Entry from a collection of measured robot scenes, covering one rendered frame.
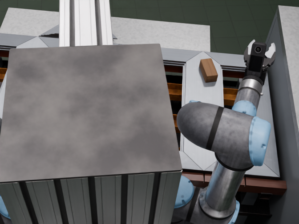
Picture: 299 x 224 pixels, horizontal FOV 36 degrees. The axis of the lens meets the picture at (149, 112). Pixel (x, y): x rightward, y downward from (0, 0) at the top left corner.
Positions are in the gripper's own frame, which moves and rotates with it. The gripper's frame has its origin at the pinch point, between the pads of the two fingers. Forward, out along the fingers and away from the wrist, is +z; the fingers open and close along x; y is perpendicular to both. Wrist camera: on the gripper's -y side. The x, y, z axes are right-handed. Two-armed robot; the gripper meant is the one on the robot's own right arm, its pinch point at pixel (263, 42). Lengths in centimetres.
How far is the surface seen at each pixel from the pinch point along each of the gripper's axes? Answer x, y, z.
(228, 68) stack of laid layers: -20, 61, 46
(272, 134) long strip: 10, 63, 10
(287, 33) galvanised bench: 6, 42, 58
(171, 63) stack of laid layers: -48, 57, 38
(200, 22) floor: -68, 138, 172
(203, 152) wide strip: -18, 59, -11
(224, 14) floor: -52, 140, 190
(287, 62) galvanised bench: 9, 42, 38
